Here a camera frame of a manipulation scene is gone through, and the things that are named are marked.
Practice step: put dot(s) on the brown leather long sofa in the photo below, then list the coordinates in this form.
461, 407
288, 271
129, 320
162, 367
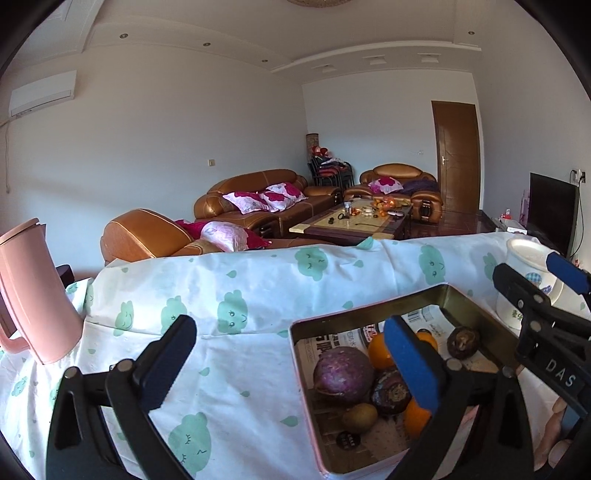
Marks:
212, 207

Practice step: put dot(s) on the stacked dark chairs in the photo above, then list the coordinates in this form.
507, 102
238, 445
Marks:
328, 170

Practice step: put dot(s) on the purple passion fruit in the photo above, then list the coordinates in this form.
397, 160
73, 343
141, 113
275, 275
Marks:
344, 374

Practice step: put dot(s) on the brown wooden door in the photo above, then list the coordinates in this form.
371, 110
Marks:
458, 150

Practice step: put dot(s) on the dark brown chestnut ball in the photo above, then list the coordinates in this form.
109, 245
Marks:
463, 342

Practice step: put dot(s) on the pink flower pillow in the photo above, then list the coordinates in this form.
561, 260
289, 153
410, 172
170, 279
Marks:
247, 202
282, 196

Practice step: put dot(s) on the white air conditioner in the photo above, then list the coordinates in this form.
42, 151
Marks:
42, 93

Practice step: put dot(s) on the wooden coffee table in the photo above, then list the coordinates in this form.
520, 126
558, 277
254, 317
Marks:
350, 223

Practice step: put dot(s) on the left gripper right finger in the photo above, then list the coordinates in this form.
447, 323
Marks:
499, 445

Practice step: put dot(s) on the brown leather armchair near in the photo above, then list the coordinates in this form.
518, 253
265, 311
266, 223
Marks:
143, 234

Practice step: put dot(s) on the cloud print tablecloth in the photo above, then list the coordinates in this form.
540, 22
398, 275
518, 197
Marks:
234, 410

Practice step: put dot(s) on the yellow brown kiwi fruit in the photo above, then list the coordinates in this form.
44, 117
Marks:
360, 418

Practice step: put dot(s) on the pink flower pillow right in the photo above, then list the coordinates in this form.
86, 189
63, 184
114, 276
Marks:
282, 196

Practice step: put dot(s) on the pink pillow on armchair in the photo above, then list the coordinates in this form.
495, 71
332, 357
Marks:
385, 185

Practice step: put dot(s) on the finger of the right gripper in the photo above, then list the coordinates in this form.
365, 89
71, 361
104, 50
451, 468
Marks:
575, 278
521, 295

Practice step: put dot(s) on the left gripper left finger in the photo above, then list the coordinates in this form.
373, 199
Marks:
80, 445

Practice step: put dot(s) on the person's right hand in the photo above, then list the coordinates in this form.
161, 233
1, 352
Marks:
551, 448

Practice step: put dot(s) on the brown leather armchair far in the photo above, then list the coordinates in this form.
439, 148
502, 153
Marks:
404, 181

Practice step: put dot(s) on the small orange kumquat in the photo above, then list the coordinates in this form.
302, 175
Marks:
379, 354

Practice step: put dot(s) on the large orange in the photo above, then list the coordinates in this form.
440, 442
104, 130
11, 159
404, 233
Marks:
416, 419

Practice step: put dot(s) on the light pink round cushion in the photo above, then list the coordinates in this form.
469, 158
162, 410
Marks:
225, 236

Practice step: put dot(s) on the black television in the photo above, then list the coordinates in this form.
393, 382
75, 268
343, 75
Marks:
552, 212

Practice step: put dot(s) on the brown leather armchair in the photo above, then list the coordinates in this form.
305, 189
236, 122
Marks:
143, 234
404, 181

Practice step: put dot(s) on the pink electric kettle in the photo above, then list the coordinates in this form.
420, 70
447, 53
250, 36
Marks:
36, 301

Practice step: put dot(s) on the pink flower pillow left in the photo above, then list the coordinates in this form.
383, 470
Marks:
247, 202

